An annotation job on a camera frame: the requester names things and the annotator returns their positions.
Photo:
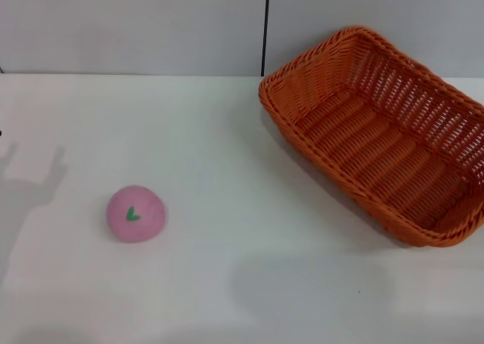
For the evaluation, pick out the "pink peach toy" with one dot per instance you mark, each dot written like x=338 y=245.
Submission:
x=143 y=223

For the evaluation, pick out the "orange woven plastic basket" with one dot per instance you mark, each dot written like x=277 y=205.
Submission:
x=378 y=143

